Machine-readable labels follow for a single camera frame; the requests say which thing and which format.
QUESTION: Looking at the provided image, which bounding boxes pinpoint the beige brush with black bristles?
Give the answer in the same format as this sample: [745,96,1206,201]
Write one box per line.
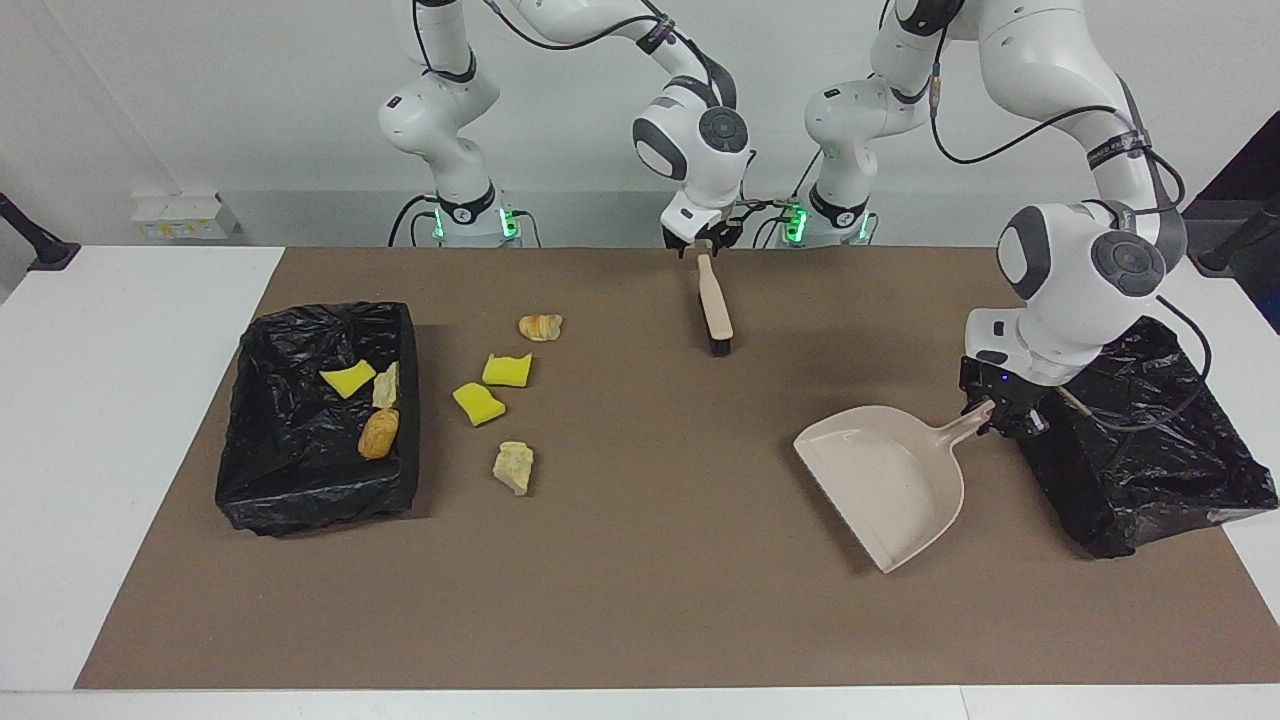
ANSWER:
[694,238,736,359]

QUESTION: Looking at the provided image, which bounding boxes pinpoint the beige plastic dustpan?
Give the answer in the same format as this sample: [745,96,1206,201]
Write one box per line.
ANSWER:
[792,397,997,575]

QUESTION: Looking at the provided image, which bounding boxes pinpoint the yellow sponge piece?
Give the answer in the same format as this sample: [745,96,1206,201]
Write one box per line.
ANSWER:
[451,381,508,429]
[319,359,379,401]
[481,351,535,389]

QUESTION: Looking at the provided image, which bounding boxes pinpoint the brown bread roll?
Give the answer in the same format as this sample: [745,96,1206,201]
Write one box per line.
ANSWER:
[357,407,402,462]

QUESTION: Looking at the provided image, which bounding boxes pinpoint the bin lined with black bag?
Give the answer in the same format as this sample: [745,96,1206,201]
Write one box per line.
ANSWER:
[1008,314,1280,560]
[214,301,422,539]

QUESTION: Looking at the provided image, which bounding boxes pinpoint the black clamp stand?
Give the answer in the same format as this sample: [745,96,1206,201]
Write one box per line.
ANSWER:
[1196,194,1280,277]
[0,192,82,274]

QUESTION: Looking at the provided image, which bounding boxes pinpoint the dark panel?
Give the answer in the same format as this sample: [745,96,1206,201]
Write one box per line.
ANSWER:
[1182,108,1280,337]

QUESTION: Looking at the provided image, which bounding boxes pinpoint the brown table mat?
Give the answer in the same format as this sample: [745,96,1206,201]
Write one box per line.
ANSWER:
[75,246,1280,691]

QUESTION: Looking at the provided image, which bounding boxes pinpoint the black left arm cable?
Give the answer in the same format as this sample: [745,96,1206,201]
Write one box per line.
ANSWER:
[928,58,1214,434]

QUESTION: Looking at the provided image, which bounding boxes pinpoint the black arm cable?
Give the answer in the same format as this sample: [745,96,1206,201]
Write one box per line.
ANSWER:
[410,0,701,81]
[928,58,1214,434]

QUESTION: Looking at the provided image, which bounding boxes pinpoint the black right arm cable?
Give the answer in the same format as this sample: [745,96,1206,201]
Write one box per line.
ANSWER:
[410,0,701,81]

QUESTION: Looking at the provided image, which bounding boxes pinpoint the white wall socket box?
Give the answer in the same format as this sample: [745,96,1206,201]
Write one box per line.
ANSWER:
[131,192,240,242]

